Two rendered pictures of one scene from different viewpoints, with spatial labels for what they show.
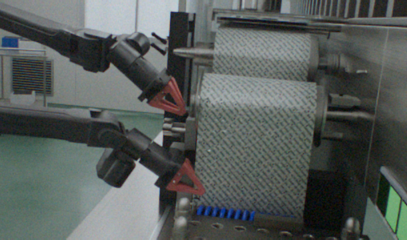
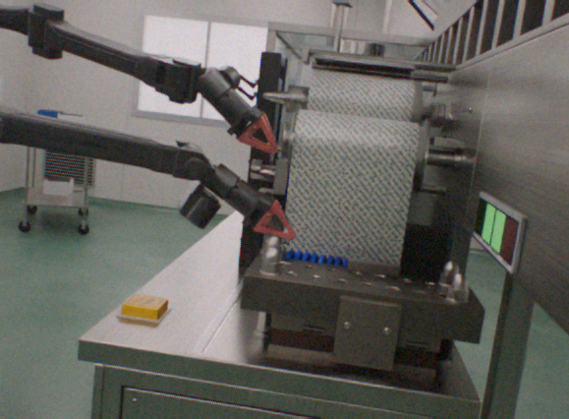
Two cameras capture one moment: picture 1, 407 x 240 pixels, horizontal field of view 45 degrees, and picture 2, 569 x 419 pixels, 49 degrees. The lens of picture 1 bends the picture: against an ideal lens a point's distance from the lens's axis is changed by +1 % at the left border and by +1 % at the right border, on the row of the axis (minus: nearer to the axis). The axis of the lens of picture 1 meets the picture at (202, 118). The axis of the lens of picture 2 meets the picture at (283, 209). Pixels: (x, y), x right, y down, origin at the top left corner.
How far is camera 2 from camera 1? 0.25 m
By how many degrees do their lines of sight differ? 3
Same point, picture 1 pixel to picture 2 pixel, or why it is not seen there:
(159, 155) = (248, 192)
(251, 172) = (346, 215)
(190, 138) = (280, 181)
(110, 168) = (194, 205)
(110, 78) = not seen: hidden behind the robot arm
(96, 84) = (148, 175)
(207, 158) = (299, 199)
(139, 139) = (226, 175)
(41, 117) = (127, 141)
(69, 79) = (116, 167)
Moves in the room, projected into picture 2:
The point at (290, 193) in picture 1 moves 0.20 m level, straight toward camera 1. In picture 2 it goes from (387, 240) to (381, 262)
